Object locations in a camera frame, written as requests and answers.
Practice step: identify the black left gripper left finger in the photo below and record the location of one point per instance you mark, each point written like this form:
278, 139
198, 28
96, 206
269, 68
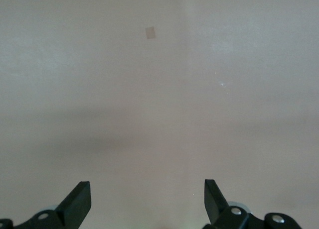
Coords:
77, 204

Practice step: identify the small brown tape patch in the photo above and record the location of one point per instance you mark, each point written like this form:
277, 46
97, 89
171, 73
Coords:
150, 33

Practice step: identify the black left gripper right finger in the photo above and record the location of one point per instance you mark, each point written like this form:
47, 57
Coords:
216, 209

